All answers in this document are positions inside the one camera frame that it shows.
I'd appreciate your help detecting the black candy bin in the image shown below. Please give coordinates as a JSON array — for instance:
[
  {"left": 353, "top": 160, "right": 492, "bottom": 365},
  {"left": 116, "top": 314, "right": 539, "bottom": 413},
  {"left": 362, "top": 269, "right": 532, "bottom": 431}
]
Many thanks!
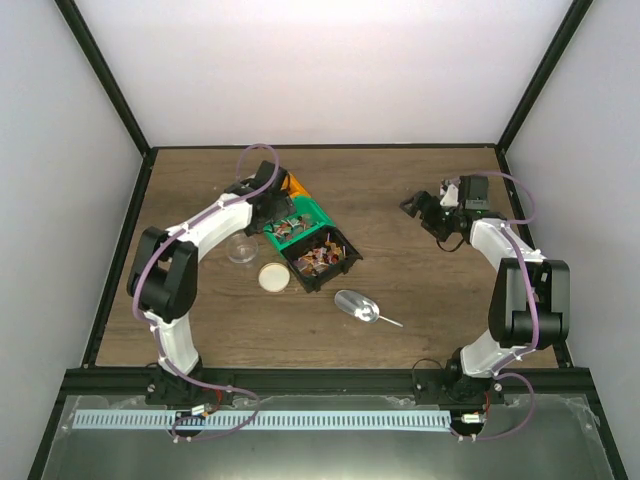
[{"left": 280, "top": 226, "right": 363, "bottom": 293}]

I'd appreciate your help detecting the orange candy bin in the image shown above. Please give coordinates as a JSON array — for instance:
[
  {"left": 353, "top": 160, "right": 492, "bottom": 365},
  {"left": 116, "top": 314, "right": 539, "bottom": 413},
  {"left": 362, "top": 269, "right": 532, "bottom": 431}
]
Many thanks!
[{"left": 283, "top": 172, "right": 311, "bottom": 199}]

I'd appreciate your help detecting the clear plastic jar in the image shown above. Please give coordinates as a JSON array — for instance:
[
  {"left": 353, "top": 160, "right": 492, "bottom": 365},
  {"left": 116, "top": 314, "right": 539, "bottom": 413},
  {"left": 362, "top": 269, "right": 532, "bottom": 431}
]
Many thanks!
[{"left": 226, "top": 231, "right": 259, "bottom": 264}]

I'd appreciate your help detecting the black front frame beam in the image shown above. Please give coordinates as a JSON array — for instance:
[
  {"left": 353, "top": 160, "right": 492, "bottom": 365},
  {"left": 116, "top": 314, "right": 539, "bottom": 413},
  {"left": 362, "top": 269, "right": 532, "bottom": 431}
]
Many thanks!
[{"left": 60, "top": 367, "right": 595, "bottom": 404}]

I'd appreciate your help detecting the green candy bin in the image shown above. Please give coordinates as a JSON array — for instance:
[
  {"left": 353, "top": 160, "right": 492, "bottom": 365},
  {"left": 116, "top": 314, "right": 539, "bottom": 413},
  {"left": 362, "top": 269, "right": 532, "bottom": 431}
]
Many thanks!
[{"left": 264, "top": 195, "right": 335, "bottom": 258}]

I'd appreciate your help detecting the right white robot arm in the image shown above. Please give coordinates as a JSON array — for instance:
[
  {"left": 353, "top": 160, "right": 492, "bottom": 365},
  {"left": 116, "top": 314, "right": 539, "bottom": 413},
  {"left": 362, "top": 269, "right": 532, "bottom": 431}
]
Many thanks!
[{"left": 399, "top": 171, "right": 570, "bottom": 403}]

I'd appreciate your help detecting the light blue slotted rail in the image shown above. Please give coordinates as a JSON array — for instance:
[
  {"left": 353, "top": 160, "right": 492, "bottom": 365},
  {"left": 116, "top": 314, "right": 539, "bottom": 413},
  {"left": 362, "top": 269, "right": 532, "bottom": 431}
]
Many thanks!
[{"left": 72, "top": 409, "right": 451, "bottom": 432}]

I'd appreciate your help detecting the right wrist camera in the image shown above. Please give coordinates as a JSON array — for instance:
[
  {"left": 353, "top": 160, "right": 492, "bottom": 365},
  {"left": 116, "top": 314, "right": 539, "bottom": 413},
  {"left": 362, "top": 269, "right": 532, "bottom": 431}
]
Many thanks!
[{"left": 439, "top": 180, "right": 459, "bottom": 208}]

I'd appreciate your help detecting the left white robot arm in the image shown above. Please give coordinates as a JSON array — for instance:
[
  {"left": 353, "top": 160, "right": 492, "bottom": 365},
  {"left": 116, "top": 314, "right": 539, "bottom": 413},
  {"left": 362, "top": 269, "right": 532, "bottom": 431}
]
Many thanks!
[{"left": 126, "top": 160, "right": 294, "bottom": 404}]

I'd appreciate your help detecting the metal scoop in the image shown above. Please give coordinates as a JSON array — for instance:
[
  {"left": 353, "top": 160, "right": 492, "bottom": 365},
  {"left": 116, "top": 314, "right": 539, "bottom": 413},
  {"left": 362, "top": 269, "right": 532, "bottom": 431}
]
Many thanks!
[{"left": 334, "top": 289, "right": 404, "bottom": 328}]

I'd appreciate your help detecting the cream jar lid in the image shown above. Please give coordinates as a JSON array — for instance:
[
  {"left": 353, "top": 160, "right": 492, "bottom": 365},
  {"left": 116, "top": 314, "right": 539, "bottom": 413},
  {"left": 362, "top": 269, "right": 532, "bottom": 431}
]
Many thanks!
[{"left": 258, "top": 262, "right": 290, "bottom": 293}]

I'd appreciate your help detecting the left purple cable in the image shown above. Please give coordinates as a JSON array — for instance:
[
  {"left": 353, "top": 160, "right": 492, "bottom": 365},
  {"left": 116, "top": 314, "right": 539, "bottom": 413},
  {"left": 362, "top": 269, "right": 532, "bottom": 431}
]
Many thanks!
[{"left": 131, "top": 143, "right": 279, "bottom": 444}]

